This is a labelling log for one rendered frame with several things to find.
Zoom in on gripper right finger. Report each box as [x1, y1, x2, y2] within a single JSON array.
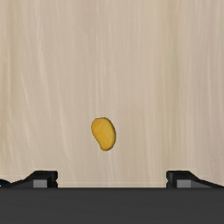
[[165, 170, 224, 189]]

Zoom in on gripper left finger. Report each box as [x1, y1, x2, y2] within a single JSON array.
[[0, 170, 59, 189]]

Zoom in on yellow mango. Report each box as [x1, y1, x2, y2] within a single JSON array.
[[90, 116, 117, 152]]

